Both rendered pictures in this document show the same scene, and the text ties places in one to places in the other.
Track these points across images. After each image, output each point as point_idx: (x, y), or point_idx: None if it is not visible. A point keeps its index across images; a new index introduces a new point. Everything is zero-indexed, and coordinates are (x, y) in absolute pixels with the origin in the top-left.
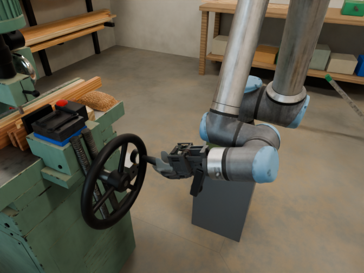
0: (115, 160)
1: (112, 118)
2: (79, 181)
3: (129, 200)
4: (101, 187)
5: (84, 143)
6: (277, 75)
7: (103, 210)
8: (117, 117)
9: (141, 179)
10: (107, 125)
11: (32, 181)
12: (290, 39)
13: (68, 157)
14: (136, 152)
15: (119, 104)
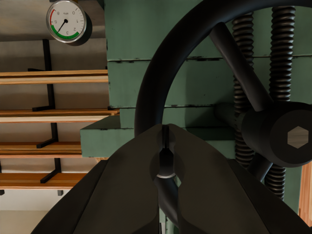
0: (125, 43)
1: (116, 138)
2: (224, 68)
3: (261, 5)
4: (178, 6)
5: None
6: None
7: (292, 18)
8: (101, 133)
9: (185, 50)
10: (132, 132)
11: None
12: None
13: (294, 198)
14: (74, 42)
15: (93, 156)
